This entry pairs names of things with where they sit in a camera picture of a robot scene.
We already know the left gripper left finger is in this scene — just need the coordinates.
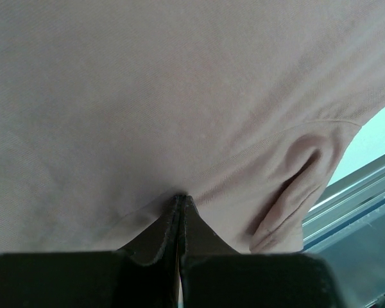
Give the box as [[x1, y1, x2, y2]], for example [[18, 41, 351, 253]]
[[115, 195, 183, 307]]

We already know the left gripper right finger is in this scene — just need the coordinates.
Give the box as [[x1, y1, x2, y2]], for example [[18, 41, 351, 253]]
[[179, 196, 239, 307]]

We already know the pink t shirt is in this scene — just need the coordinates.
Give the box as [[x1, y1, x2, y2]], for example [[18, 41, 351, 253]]
[[0, 1, 385, 253]]

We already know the aluminium rail frame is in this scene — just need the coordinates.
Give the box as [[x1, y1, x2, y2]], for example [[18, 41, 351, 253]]
[[302, 155, 385, 250]]

